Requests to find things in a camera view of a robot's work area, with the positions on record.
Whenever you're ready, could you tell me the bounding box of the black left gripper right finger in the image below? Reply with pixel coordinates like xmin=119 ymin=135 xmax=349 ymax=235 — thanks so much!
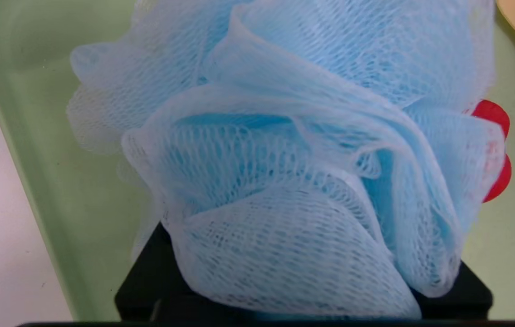
xmin=409 ymin=261 xmax=494 ymax=318

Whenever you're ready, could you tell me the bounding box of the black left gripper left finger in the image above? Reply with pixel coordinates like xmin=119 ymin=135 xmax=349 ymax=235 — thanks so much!
xmin=114 ymin=223 xmax=240 ymax=321

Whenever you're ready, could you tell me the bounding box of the small red rubber toy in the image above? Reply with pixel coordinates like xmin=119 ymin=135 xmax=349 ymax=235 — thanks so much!
xmin=466 ymin=100 xmax=512 ymax=203

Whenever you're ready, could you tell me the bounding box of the light blue mesh bath loofah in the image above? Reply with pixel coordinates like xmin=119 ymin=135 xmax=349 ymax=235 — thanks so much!
xmin=67 ymin=0 xmax=507 ymax=318

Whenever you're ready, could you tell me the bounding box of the light green plastic tray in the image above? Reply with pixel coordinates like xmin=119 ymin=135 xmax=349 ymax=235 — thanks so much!
xmin=0 ymin=0 xmax=515 ymax=321

